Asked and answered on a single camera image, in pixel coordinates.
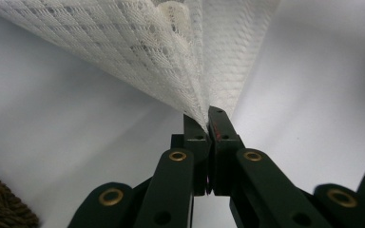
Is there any white table board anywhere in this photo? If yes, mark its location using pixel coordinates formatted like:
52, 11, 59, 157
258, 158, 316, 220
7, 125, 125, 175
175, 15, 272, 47
0, 0, 365, 228

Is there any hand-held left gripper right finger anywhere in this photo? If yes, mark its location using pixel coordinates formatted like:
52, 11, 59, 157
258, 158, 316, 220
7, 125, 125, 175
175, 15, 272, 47
207, 106, 245, 197

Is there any white mesh laundry bag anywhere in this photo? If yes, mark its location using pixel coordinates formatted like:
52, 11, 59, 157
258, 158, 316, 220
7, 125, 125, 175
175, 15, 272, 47
0, 0, 281, 132

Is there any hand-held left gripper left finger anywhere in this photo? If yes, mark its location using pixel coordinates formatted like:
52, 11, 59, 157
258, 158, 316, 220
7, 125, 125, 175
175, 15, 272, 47
170, 113, 212, 198

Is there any brown woven basket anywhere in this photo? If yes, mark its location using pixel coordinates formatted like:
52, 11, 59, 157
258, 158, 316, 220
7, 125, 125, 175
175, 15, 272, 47
0, 161, 41, 228

